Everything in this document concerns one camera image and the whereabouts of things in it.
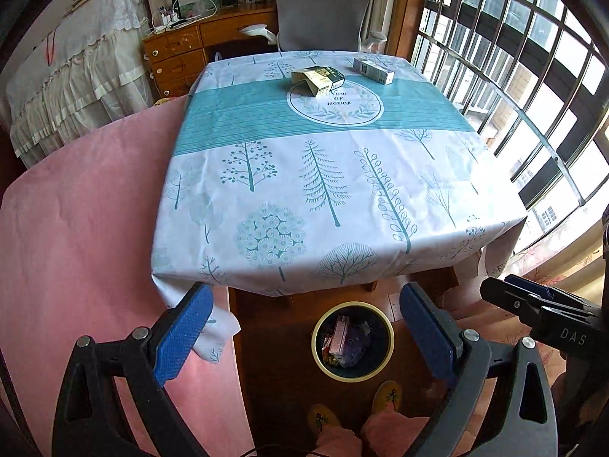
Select white long carton box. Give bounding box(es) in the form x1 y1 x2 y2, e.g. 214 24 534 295
352 58 394 86

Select olive green tea box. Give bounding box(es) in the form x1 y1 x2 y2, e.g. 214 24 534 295
291 65 345 97

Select purple plastic bag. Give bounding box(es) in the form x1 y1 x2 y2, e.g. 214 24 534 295
342 321 371 367

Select red white milk carton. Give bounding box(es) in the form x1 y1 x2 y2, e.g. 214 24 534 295
328 315 350 356

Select blue cream trash bin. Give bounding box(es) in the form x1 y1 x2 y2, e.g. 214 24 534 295
311 301 395 384

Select pink trousers legs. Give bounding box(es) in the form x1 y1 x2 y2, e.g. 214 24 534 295
315 411 428 456

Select right yellow slipper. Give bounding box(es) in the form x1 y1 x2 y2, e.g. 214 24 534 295
371 381 403 415

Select yellow slipper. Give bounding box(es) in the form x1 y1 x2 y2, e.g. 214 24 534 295
308 404 341 438
371 381 403 415

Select pink bed cover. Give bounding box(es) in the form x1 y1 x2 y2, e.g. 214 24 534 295
0 94 253 457

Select left yellow slipper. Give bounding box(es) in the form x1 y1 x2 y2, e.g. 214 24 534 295
308 404 341 438

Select window security grille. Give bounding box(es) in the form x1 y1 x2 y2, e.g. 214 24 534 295
412 0 608 208

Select tree print tablecloth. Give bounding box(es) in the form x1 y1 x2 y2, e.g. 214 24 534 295
150 50 529 365

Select white lace covered furniture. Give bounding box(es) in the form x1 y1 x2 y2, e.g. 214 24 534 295
5 0 155 167

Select grey office chair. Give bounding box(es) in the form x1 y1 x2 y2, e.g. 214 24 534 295
239 0 389 55

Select wooden desk with drawers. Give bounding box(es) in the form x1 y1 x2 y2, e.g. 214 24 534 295
143 3 278 98

